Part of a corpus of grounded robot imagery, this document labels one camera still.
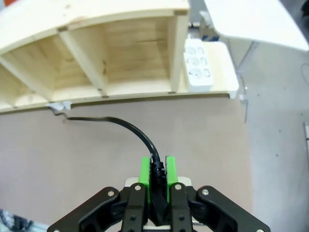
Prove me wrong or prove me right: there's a black power cable with plug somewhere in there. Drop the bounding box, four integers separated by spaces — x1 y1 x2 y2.
49 106 169 227

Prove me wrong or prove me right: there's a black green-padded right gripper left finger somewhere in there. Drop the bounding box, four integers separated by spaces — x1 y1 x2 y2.
47 156 152 232

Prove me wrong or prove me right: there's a white plastic cable clip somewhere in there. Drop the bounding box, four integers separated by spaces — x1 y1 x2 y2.
47 101 72 114

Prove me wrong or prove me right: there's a light wooden shelf unit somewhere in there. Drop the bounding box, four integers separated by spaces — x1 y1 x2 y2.
0 0 239 114

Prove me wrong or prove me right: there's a blue and white cardboard box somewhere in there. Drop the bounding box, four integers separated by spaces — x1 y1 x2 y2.
199 11 221 42

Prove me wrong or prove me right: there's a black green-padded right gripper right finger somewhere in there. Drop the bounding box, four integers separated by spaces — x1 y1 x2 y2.
166 156 270 232

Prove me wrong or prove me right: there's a white table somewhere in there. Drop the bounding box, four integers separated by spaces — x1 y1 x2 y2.
202 0 309 73

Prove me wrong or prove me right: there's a white power strip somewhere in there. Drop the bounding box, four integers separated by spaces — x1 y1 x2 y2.
183 38 215 93

